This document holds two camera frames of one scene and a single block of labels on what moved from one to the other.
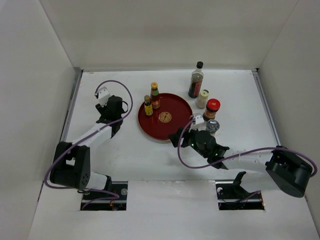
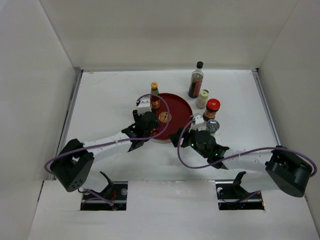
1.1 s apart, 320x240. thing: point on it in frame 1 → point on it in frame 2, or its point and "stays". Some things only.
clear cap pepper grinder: x=212 y=126 stays
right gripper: x=174 y=137 stays
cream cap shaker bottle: x=201 y=101 stays
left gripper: x=102 y=109 → x=137 y=117
